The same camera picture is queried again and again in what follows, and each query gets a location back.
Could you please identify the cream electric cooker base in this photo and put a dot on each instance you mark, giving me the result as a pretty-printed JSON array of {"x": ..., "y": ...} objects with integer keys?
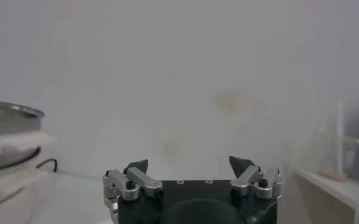
[{"x": 2, "y": 194}]

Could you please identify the glass diffuser with wooden base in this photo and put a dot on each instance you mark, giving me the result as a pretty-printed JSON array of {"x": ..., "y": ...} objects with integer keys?
[{"x": 339, "y": 137}]

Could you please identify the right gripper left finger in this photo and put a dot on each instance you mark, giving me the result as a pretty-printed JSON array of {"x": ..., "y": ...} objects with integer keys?
[{"x": 144, "y": 179}]

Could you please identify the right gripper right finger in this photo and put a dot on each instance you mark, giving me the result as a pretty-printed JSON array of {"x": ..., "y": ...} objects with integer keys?
[{"x": 246, "y": 176}]

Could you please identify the stainless steel steamer pot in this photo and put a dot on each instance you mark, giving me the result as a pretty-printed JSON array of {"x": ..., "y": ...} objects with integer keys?
[{"x": 8, "y": 128}]

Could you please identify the white side table with diffuser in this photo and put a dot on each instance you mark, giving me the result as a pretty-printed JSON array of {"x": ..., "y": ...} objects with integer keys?
[{"x": 334, "y": 188}]

